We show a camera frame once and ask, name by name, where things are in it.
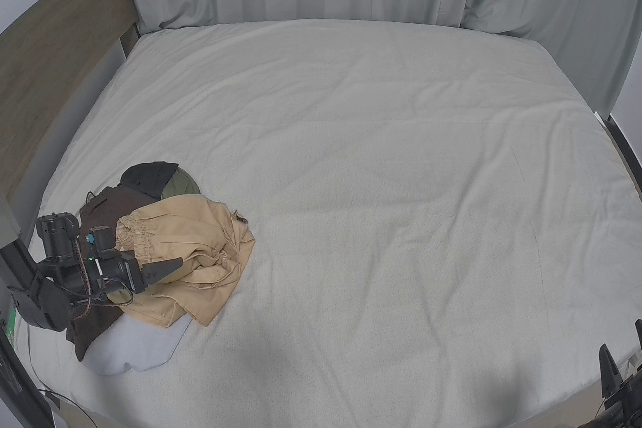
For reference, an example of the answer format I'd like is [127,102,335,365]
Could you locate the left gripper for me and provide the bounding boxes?
[93,250,184,298]

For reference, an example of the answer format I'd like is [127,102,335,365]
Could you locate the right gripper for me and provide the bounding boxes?
[599,318,642,418]

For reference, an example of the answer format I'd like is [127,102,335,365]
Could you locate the bed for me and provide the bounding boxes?
[0,0,642,428]

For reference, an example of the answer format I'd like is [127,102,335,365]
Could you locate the olive green garment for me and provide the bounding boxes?
[159,167,202,202]

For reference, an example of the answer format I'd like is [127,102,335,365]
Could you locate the dark brown garment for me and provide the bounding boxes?
[65,185,162,362]

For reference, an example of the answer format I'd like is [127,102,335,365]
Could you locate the white garment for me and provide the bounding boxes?
[82,313,194,376]

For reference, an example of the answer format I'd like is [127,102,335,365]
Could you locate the tan shorts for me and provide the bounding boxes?
[115,195,256,328]

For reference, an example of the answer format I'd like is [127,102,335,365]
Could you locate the black garment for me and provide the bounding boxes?
[121,161,180,202]

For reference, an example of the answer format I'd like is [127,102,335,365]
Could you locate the black cable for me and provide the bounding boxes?
[29,356,101,419]

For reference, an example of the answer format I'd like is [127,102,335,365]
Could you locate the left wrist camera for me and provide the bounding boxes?
[87,226,117,258]

